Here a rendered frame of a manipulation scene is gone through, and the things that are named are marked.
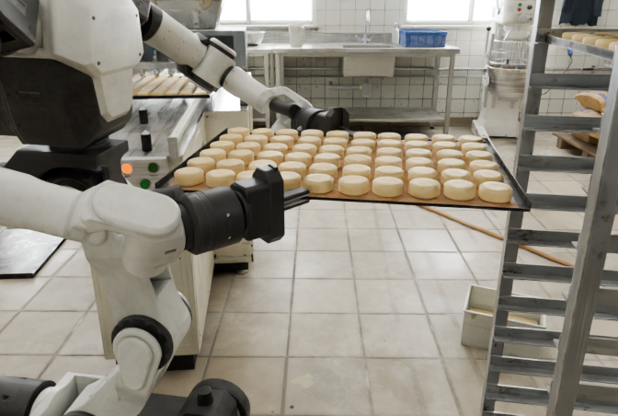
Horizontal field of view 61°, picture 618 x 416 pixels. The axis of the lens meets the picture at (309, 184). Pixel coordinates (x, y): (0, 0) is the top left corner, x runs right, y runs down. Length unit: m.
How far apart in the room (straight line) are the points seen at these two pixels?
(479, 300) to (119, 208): 1.90
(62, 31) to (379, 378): 1.56
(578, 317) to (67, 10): 0.96
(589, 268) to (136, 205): 0.64
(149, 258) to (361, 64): 4.39
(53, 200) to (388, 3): 5.08
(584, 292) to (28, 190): 0.78
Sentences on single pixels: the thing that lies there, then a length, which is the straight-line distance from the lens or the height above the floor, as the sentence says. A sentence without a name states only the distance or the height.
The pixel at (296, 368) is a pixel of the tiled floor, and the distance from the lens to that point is 2.07.
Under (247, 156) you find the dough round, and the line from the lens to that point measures 1.00.
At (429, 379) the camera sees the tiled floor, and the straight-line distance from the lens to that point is 2.07.
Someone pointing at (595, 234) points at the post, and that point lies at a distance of 0.85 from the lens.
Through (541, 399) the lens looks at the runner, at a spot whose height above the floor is 0.32.
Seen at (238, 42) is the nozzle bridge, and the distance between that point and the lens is 2.30.
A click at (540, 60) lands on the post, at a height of 1.18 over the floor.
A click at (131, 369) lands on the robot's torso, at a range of 1.28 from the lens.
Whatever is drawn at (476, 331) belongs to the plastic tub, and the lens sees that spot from 2.22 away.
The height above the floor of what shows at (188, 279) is 0.40.
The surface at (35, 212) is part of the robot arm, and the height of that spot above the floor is 1.05.
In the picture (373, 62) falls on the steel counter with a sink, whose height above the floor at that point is 0.75.
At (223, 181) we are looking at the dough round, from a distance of 0.88.
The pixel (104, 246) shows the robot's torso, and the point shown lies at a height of 0.82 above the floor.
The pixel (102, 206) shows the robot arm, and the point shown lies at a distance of 0.69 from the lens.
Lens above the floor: 1.30
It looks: 20 degrees down
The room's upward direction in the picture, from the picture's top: straight up
